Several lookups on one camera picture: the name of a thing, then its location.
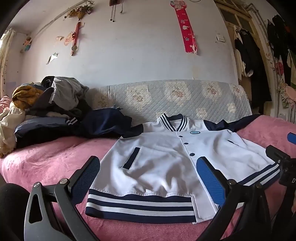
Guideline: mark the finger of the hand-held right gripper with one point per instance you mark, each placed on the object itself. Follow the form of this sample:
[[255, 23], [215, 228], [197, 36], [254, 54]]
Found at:
[[291, 138]]

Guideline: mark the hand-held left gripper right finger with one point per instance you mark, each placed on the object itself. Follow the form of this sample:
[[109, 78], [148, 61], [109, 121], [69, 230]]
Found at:
[[210, 180]]

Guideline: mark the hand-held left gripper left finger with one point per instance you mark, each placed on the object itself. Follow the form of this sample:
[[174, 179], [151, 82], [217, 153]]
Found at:
[[86, 178]]

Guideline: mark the white and navy baseball jacket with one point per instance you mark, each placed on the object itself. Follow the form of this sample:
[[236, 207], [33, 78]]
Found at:
[[161, 162]]

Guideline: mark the hanging dark clothes bundle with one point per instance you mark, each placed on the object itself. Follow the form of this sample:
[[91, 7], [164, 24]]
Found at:
[[281, 41]]

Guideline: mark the pink blanket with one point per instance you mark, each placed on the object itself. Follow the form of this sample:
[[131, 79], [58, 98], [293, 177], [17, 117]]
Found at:
[[46, 162]]

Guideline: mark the floral fabric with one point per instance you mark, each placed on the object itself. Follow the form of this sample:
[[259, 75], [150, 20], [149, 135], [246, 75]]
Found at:
[[286, 92]]

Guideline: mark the navy blue garment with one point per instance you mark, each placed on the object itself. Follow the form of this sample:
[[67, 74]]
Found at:
[[39, 129]]

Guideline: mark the person's black trouser leg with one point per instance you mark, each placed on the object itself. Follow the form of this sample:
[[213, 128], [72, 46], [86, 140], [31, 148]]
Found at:
[[11, 213]]

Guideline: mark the cream garment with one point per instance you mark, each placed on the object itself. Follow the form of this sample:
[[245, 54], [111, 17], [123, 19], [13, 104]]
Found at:
[[9, 129]]

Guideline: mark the yellow garment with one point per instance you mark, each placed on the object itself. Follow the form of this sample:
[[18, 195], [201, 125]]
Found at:
[[25, 95]]

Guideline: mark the cream window curtain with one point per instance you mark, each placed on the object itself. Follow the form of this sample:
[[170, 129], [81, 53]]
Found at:
[[5, 58]]

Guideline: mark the dried flower bunch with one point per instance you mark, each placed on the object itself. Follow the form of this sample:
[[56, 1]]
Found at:
[[79, 10]]

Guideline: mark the white light switch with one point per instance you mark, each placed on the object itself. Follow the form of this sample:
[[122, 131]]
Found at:
[[220, 37]]

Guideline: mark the torn wall sticker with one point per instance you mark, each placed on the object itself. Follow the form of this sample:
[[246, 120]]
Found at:
[[52, 58]]

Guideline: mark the cartoon figure wall sticker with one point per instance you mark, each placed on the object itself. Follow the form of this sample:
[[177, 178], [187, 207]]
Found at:
[[27, 44]]

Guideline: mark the red wall height chart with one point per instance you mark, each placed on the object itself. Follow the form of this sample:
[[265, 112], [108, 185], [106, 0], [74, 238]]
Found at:
[[187, 25]]

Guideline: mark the hanging wall chime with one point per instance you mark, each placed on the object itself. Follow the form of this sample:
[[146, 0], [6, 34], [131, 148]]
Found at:
[[115, 9]]

